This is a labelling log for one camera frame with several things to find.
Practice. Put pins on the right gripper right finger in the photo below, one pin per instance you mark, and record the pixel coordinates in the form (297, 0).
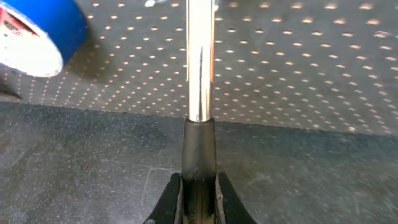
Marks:
(231, 205)

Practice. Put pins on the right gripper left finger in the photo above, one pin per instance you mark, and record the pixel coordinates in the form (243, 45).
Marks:
(168, 205)

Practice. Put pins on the hammer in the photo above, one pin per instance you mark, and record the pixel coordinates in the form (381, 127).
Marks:
(199, 93)

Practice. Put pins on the black pegboard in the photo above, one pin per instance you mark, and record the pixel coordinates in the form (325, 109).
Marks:
(280, 68)

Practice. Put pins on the roll of blue tape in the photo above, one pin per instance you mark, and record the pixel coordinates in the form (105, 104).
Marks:
(37, 34)

